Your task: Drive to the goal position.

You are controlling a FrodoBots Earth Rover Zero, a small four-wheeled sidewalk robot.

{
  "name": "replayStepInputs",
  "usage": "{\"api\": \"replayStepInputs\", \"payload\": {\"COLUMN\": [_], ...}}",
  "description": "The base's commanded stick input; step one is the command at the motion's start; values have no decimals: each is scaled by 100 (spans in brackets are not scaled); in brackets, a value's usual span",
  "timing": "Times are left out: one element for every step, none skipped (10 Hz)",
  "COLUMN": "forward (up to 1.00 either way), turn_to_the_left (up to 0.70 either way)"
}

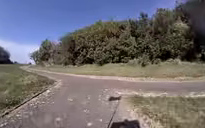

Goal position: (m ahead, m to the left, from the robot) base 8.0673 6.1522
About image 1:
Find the dry grass slope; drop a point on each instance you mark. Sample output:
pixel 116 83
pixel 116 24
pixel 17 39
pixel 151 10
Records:
pixel 123 70

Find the pale gravel verge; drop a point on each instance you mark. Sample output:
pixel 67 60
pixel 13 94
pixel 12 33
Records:
pixel 123 78

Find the wood of green trees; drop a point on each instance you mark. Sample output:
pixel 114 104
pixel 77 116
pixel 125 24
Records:
pixel 130 40

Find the grey asphalt path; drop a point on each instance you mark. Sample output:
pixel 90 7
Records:
pixel 77 100

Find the stone kerb strip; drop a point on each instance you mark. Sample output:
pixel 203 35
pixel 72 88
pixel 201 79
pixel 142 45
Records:
pixel 30 99

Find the triangular dry grass patch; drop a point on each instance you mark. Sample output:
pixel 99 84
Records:
pixel 176 111

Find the dry grass field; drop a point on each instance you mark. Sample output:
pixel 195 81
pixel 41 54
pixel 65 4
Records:
pixel 10 83

